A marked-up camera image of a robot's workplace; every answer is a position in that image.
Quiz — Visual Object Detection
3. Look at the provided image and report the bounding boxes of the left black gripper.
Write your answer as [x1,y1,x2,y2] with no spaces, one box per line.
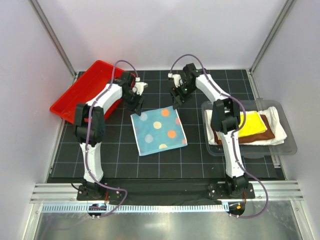
[121,90,145,116]

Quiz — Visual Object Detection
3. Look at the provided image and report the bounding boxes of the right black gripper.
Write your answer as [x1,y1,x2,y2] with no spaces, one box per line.
[168,82,196,110]

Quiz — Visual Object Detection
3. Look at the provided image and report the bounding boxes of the blue orange patterned towel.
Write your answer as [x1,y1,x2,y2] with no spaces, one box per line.
[130,106,188,157]

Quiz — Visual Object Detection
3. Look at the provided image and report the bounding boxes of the yellow patterned towel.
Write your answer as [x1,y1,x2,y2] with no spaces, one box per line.
[217,111,268,140]

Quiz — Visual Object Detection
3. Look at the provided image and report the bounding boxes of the white terry towel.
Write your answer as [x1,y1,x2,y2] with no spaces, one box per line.
[205,107,287,146]

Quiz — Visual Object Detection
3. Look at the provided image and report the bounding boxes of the brown towel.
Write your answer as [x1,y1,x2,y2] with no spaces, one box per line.
[211,113,276,146]

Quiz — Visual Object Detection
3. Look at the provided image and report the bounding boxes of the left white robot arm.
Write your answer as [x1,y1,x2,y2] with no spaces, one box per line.
[73,71,148,200]

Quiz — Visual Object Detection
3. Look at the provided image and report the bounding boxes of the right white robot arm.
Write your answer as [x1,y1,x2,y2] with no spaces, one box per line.
[168,63,249,198]

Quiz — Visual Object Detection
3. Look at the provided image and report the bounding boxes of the red plastic bin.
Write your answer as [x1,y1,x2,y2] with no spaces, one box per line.
[49,60,113,124]

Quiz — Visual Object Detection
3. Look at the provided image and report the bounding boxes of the black grid cutting mat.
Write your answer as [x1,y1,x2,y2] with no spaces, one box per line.
[47,69,285,183]

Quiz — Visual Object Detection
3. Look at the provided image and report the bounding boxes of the clear plastic container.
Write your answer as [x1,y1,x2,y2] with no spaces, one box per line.
[201,98,297,159]

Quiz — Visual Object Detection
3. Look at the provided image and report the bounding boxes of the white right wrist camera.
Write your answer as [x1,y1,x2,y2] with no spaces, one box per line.
[167,73,184,88]

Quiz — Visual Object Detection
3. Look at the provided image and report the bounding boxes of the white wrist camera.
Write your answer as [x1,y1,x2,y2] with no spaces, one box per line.
[132,77,148,96]
[167,73,184,88]

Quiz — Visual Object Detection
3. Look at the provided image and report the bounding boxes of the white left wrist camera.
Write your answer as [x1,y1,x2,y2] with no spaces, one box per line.
[132,77,148,96]

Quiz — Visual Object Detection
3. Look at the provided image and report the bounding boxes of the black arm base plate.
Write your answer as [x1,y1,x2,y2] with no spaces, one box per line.
[75,178,255,206]

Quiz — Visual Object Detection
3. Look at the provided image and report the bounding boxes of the perforated metal cable rail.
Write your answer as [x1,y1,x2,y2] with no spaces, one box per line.
[41,203,229,214]

